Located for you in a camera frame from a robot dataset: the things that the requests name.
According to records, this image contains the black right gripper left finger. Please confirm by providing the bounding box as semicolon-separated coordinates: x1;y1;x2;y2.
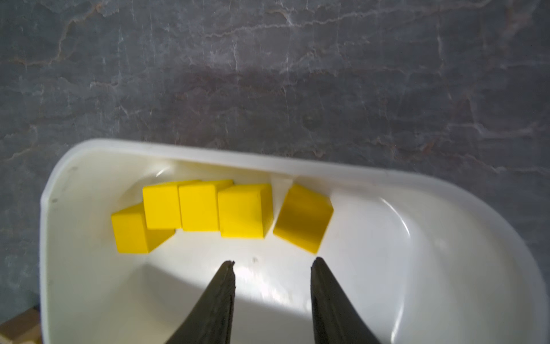
167;260;236;343

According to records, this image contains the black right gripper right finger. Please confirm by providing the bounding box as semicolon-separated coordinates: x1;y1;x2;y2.
310;257;380;344

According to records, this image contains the white oval plastic tub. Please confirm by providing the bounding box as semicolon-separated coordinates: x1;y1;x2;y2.
40;140;549;343

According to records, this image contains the yellow cube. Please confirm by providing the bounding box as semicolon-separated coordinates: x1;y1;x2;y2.
111;203;176;255
273;184;334;255
218;183;274;239
178;180;233;232
143;180;199;230

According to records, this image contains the tan wooden block bottom left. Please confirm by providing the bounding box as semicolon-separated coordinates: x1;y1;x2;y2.
1;307;43;344

